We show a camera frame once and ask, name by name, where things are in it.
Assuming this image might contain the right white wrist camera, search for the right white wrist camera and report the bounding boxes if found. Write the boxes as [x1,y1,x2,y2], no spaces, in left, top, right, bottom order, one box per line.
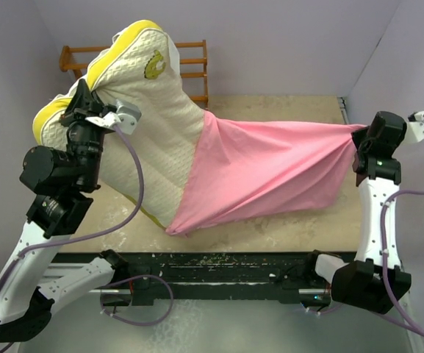
[403,111,424,144]

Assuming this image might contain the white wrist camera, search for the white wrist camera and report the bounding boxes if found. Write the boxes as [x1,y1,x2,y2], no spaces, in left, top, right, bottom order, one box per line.
[403,111,424,144]
[85,100,142,135]

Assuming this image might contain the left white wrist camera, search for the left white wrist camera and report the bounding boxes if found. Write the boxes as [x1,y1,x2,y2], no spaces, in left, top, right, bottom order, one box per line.
[85,100,142,135]

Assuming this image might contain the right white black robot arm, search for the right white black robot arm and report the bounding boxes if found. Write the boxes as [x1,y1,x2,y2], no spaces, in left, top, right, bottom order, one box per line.
[303,111,412,314]

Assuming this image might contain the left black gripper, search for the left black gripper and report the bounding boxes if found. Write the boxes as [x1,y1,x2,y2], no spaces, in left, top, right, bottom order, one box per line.
[56,79,109,189]

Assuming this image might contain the pink pillowcase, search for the pink pillowcase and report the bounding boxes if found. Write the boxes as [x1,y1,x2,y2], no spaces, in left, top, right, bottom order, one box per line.
[166,113,362,235]

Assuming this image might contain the yellow white pillow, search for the yellow white pillow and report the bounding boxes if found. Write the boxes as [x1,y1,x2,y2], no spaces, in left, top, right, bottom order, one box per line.
[32,20,205,235]

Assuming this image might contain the orange wooden rack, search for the orange wooden rack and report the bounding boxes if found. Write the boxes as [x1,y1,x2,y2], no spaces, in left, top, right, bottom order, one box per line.
[58,39,209,109]

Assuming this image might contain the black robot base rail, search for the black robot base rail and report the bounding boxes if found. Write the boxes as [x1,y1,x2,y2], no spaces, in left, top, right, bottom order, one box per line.
[85,251,345,307]

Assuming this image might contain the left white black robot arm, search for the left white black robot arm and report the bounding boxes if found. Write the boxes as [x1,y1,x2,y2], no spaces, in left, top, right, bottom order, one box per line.
[0,79,128,343]

